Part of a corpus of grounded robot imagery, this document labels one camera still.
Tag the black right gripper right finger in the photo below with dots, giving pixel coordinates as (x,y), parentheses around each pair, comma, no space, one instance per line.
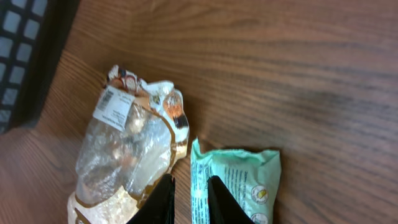
(223,208)

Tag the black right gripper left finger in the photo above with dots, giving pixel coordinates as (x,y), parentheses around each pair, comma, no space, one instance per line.
(159,207)

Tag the teal snack packet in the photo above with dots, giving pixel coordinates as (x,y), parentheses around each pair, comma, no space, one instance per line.
(251,178)

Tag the beige brown snack bag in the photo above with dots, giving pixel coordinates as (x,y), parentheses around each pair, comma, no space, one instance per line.
(137,133)

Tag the grey plastic mesh basket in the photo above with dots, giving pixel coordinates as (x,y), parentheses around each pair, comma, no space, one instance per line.
(33,35)

